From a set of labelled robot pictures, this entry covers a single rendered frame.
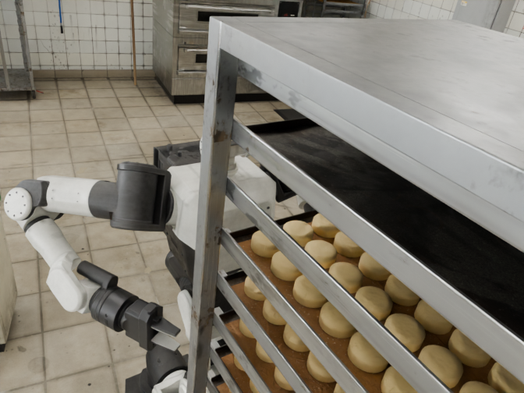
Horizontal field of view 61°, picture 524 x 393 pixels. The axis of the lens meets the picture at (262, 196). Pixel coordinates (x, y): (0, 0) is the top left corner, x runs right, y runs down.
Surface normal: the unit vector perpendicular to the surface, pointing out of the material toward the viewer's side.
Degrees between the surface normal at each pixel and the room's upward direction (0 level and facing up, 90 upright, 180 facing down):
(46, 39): 90
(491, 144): 0
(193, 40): 90
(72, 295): 66
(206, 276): 90
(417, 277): 90
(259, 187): 45
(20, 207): 61
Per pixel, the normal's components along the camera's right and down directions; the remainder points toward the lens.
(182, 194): -0.46, -0.50
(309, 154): 0.13, -0.84
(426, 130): -0.83, 0.19
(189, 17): 0.41, 0.52
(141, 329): -0.45, 0.42
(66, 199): -0.29, -0.04
